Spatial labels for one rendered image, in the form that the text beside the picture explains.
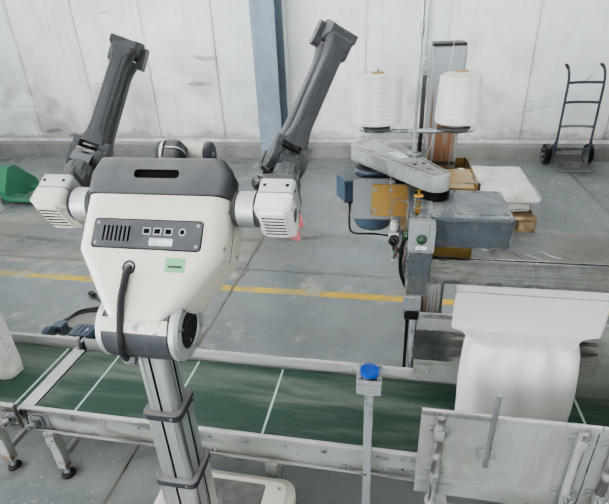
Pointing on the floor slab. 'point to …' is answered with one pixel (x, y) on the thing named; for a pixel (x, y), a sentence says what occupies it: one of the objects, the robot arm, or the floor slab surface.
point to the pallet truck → (7, 174)
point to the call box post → (367, 448)
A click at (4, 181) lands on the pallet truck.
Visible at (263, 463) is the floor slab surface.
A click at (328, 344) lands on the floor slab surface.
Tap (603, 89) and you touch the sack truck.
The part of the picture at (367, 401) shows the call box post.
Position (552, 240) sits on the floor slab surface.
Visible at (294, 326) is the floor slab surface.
